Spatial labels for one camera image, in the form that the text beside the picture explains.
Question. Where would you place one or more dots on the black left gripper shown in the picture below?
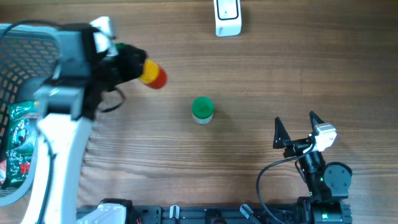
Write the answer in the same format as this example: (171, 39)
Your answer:
(132, 68)

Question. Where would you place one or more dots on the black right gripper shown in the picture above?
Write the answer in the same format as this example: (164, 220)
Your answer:
(282, 139)

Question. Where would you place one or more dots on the green 3M gloves packet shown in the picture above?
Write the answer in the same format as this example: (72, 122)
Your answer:
(21, 136)

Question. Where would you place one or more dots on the green lid white jar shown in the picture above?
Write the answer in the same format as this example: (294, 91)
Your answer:
(202, 110)

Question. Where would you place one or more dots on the red yellow sauce bottle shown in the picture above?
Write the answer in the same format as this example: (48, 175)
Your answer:
(153, 75)

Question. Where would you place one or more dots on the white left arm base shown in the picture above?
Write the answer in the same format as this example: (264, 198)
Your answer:
(111, 211)

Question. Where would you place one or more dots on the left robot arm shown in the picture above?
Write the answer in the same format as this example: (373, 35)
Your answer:
(89, 64)

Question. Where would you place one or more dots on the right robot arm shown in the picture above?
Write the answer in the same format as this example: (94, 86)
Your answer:
(328, 183)

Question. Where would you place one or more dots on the white barcode scanner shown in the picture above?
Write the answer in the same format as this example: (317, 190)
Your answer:
(228, 17)

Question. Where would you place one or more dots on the grey plastic mesh basket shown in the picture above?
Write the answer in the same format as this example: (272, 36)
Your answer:
(27, 57)

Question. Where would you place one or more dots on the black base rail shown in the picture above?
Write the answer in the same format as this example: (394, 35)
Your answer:
(199, 214)

